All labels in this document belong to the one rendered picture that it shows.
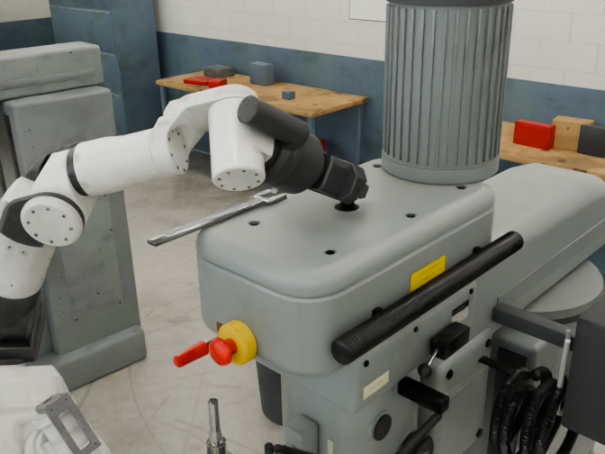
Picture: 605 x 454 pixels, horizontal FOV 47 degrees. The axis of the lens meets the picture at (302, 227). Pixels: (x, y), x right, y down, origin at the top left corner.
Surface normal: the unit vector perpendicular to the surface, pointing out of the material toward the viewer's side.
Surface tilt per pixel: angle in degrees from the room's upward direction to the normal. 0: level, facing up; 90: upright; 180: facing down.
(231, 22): 90
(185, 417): 0
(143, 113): 90
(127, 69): 90
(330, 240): 0
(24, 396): 57
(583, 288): 0
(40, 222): 105
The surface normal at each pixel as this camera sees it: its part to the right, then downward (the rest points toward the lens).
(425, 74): -0.49, 0.36
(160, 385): -0.02, -0.92
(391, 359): 0.72, 0.26
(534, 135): -0.72, 0.29
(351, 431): -0.07, 0.40
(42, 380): 0.75, -0.36
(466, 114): 0.18, 0.39
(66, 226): -0.04, 0.62
